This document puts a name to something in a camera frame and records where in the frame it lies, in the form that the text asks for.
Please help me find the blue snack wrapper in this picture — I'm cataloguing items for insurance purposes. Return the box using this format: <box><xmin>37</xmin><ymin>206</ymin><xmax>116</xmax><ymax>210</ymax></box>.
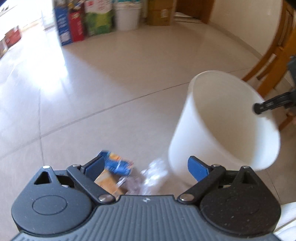
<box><xmin>99</xmin><ymin>151</ymin><xmax>133</xmax><ymax>176</ymax></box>

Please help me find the white plastic bucket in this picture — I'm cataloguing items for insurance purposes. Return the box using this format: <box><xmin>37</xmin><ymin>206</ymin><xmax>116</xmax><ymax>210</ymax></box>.
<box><xmin>168</xmin><ymin>70</ymin><xmax>280</xmax><ymax>185</ymax></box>

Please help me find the brown cardboard piece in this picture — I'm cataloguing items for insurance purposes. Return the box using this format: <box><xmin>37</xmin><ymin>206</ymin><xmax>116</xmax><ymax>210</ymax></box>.
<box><xmin>94</xmin><ymin>170</ymin><xmax>127</xmax><ymax>199</ymax></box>

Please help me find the wooden chair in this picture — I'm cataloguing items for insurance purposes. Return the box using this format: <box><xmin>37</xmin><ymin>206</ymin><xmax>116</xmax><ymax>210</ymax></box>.
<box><xmin>241</xmin><ymin>2</ymin><xmax>296</xmax><ymax>130</ymax></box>

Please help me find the clear crumpled plastic wrapper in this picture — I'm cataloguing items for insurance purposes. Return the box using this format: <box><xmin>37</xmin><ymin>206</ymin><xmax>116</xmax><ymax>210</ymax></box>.
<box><xmin>125</xmin><ymin>159</ymin><xmax>169</xmax><ymax>196</ymax></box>

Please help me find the brown cardboard box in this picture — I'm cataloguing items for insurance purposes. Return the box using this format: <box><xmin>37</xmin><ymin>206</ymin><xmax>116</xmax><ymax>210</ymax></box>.
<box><xmin>147</xmin><ymin>0</ymin><xmax>176</xmax><ymax>26</ymax></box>

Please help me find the red box at left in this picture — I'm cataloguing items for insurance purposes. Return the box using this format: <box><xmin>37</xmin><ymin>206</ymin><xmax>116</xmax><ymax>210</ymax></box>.
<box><xmin>4</xmin><ymin>26</ymin><xmax>22</xmax><ymax>48</ymax></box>

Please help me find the red cardboard box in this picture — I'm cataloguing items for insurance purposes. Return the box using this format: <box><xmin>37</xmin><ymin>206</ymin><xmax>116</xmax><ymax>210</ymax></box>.
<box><xmin>69</xmin><ymin>11</ymin><xmax>84</xmax><ymax>42</ymax></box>

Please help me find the green cardboard box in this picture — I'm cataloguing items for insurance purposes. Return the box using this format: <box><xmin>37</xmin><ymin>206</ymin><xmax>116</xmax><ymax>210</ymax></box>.
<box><xmin>84</xmin><ymin>0</ymin><xmax>112</xmax><ymax>36</ymax></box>

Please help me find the blue cardboard box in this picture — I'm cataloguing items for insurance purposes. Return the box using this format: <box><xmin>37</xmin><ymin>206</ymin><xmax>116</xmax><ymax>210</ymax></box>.
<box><xmin>54</xmin><ymin>6</ymin><xmax>72</xmax><ymax>46</ymax></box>

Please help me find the white lidded pail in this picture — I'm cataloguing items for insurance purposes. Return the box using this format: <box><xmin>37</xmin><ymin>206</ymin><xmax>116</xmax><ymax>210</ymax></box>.
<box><xmin>113</xmin><ymin>1</ymin><xmax>142</xmax><ymax>31</ymax></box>

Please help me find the wooden door frame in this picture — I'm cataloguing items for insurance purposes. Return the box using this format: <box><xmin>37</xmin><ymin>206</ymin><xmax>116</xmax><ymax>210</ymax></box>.
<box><xmin>176</xmin><ymin>0</ymin><xmax>215</xmax><ymax>24</ymax></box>

